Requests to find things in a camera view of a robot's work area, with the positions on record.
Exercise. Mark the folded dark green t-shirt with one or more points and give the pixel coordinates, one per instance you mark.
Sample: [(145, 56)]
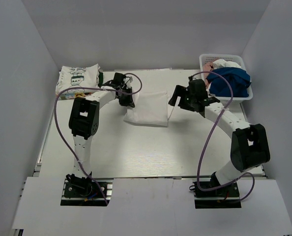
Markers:
[(100, 79)]

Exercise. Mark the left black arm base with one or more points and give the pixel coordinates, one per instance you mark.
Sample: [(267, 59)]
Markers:
[(84, 192)]

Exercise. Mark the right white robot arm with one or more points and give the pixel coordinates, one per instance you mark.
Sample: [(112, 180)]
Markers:
[(249, 144)]

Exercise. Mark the plain white t-shirt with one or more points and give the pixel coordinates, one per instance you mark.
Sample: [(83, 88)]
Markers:
[(221, 63)]

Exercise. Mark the white t-shirt red print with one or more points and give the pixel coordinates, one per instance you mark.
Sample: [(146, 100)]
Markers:
[(151, 109)]

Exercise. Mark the folded colourful print t-shirt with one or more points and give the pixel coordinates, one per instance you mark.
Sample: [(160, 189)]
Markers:
[(68, 96)]

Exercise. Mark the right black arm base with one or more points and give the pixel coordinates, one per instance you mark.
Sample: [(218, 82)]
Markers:
[(227, 197)]

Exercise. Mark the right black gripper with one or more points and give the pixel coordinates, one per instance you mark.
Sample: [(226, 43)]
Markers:
[(179, 91)]

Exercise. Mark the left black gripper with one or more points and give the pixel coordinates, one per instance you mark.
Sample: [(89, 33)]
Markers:
[(129, 102)]

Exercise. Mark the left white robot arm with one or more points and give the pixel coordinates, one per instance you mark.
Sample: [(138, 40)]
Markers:
[(84, 118)]

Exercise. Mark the pink cloth in basket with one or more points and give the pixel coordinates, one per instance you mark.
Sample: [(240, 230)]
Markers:
[(208, 67)]

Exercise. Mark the blue t-shirt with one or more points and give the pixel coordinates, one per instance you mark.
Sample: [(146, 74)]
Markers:
[(238, 79)]

